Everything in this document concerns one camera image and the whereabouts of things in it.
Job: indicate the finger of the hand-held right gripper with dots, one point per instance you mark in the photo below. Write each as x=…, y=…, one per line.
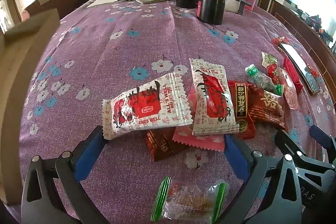
x=288, y=144
x=323, y=138

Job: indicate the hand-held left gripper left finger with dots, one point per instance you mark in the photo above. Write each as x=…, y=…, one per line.
x=89, y=154

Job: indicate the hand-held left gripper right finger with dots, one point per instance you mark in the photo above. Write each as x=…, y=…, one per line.
x=236, y=157

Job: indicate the pink snack packet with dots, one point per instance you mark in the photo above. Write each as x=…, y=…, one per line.
x=199, y=141

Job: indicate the red packet with gold print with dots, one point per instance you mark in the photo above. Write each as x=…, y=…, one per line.
x=267, y=108

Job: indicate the red packet with black label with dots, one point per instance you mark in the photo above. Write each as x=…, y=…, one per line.
x=244, y=108

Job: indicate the translucent pink red packet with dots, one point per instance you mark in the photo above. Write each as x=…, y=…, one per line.
x=287, y=90

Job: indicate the white red snack packet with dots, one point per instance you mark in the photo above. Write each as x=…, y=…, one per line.
x=215, y=98
x=147, y=106

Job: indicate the clear green-edged candy packet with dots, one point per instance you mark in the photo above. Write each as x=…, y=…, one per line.
x=189, y=200

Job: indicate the plain dark red snack packet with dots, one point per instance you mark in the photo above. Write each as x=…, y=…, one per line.
x=160, y=146

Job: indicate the brown cardboard box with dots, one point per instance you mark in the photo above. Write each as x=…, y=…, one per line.
x=21, y=69

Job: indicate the green candy wrapper strip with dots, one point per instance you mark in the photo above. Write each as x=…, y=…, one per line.
x=262, y=81

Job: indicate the red wrapped candy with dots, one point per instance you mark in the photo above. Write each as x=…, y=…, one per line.
x=274, y=73

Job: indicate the small red snack packet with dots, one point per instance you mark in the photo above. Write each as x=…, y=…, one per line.
x=291, y=69

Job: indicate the black smartphone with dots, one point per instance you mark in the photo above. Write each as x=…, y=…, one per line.
x=299, y=66

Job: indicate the white green candy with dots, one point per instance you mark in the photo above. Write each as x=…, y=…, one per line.
x=267, y=58

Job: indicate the purple floral tablecloth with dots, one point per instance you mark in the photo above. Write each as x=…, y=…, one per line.
x=105, y=56

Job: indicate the crinkled red packet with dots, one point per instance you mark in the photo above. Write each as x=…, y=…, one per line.
x=278, y=41

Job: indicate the brown wooden cabinet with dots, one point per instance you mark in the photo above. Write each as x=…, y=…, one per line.
x=302, y=27

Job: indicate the pile of dark tools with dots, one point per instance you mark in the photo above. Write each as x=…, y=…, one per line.
x=317, y=23

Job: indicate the black canister with red label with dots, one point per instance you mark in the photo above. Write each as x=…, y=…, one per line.
x=212, y=11

